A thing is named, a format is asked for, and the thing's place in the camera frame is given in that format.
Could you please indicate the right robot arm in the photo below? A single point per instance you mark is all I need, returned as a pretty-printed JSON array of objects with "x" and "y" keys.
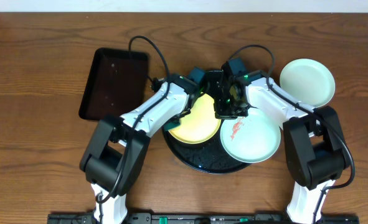
[{"x": 317, "y": 156}]

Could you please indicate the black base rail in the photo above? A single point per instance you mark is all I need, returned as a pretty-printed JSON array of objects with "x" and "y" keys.
[{"x": 147, "y": 218}]

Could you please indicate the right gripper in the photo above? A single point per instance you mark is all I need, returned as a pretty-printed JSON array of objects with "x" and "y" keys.
[{"x": 220, "y": 111}]

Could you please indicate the green yellow sponge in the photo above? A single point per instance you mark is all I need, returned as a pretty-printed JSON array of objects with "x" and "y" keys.
[{"x": 171, "y": 125}]

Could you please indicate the light blue plate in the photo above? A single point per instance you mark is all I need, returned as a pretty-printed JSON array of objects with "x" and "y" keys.
[
  {"x": 309, "y": 81},
  {"x": 251, "y": 139}
]

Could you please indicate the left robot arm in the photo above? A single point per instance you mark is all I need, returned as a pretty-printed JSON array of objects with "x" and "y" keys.
[{"x": 115, "y": 154}]

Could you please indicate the black rectangular tray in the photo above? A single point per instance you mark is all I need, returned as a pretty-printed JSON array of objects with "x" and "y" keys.
[{"x": 115, "y": 84}]

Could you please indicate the round black tray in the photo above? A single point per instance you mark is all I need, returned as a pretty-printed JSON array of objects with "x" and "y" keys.
[{"x": 209, "y": 157}]

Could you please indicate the yellow plate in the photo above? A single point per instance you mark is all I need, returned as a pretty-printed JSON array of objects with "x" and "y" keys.
[{"x": 200, "y": 125}]

